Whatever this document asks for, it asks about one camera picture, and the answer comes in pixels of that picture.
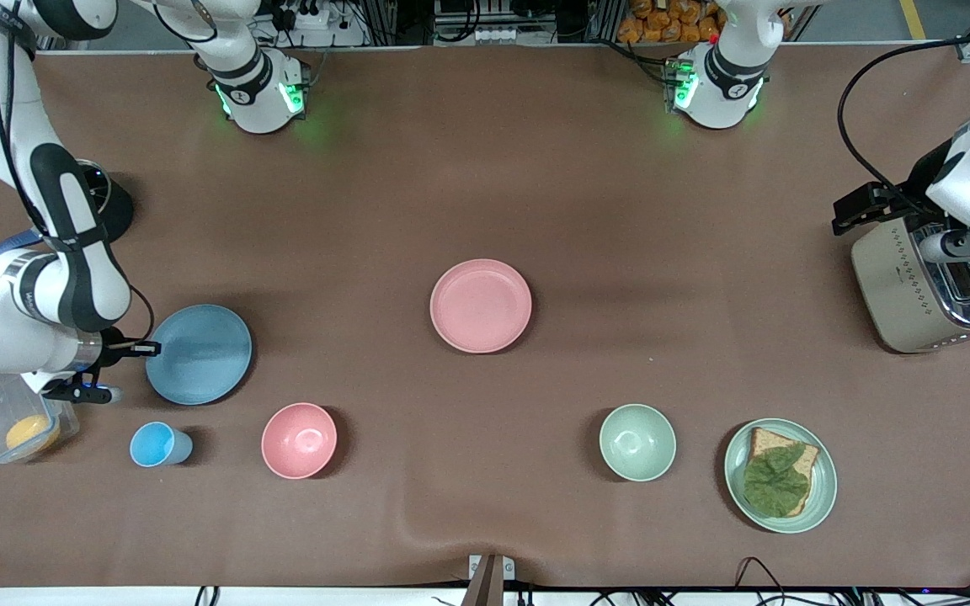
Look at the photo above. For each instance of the metal table edge bracket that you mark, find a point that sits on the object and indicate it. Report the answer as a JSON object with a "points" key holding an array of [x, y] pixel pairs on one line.
{"points": [[477, 562]]}

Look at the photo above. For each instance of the blue plate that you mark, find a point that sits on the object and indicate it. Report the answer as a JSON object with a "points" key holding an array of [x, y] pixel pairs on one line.
{"points": [[203, 358]]}

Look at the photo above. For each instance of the pink bowl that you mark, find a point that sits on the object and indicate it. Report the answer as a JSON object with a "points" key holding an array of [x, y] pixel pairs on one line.
{"points": [[300, 442]]}

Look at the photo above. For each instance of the yellow round food piece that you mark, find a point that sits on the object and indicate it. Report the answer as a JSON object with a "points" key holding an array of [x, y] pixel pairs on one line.
{"points": [[30, 433]]}

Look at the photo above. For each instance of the brown table cover mat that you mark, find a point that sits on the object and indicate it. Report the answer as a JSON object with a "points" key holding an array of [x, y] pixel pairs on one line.
{"points": [[485, 168]]}

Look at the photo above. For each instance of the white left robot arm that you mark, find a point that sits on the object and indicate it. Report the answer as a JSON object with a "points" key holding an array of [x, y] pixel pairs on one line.
{"points": [[721, 84]]}

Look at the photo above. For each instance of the green lettuce leaf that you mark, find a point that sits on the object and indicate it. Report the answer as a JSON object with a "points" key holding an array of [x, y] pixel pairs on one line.
{"points": [[775, 484]]}

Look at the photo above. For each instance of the beige and chrome toaster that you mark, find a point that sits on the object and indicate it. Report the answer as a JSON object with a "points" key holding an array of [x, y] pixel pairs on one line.
{"points": [[898, 286]]}

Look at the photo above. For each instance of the green bowl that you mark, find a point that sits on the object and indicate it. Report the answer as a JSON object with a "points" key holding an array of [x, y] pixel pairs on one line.
{"points": [[637, 443]]}

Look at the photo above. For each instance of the brown bread slice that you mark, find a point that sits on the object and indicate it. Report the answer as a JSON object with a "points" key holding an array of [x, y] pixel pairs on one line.
{"points": [[767, 442]]}

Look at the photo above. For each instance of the pink plate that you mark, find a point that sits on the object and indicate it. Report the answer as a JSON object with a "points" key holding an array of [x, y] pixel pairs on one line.
{"points": [[481, 307]]}

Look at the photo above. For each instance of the blue cup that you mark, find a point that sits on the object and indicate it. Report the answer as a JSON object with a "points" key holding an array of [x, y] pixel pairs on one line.
{"points": [[152, 444]]}

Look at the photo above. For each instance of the bag of orange buns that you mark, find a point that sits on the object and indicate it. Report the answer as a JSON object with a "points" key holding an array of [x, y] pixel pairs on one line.
{"points": [[662, 21]]}

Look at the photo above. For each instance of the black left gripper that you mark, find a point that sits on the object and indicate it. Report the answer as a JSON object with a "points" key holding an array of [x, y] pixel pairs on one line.
{"points": [[916, 183]]}

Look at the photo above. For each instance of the white power strip with plugs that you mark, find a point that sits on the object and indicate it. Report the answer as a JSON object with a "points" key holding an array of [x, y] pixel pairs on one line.
{"points": [[325, 21]]}

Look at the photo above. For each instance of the small white power strip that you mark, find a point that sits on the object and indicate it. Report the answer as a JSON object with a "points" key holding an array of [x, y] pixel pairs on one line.
{"points": [[477, 35]]}

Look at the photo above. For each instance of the green plate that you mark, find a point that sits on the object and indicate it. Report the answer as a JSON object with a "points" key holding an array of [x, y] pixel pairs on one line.
{"points": [[824, 484]]}

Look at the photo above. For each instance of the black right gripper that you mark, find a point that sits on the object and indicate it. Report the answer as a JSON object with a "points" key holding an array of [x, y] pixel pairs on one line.
{"points": [[111, 350]]}

